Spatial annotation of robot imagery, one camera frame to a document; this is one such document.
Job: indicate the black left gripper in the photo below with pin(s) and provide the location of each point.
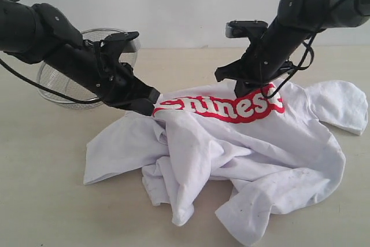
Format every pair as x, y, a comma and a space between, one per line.
115, 84

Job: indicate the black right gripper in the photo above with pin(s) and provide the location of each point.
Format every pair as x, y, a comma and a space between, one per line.
263, 60

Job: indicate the white t-shirt red Chinese logo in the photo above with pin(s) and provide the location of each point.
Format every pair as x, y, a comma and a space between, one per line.
275, 142

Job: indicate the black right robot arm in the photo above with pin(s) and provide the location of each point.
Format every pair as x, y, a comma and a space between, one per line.
311, 17

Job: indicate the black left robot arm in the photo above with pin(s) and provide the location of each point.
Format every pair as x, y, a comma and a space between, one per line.
41, 33

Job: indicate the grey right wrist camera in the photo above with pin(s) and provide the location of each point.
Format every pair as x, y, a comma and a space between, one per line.
245, 29

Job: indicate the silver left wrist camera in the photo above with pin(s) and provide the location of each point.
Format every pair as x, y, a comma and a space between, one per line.
134, 44

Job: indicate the metal wire mesh basket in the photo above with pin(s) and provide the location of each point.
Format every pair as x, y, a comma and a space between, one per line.
56, 81

